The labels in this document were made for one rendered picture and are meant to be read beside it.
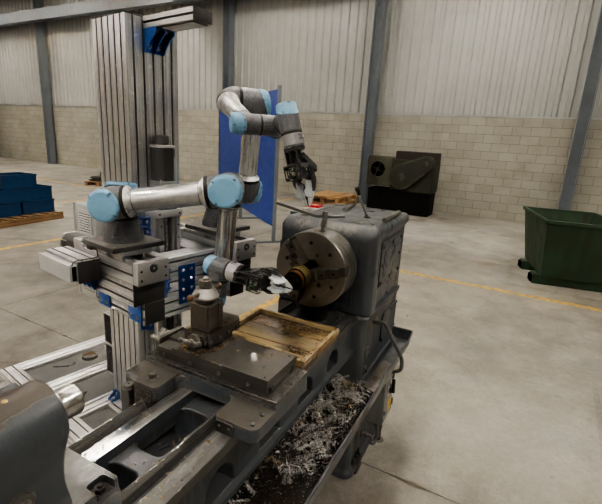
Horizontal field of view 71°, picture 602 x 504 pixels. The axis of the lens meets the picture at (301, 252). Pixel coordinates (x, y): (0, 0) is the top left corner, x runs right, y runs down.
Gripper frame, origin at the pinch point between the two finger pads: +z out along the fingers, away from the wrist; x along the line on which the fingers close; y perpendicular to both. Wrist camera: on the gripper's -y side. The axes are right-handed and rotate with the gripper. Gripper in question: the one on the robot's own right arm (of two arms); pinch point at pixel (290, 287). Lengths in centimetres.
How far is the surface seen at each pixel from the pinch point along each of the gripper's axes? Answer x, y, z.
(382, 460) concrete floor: -101, -71, 35
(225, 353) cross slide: -13.4, 33.3, -1.1
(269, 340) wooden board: -20.2, 3.7, -2.9
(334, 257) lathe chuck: 9.4, -22.2, 6.0
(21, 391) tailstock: 0, 89, -3
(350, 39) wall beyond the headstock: 364, -1009, -431
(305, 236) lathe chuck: 14.7, -21.7, -7.5
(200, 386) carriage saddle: -22.3, 39.9, -3.6
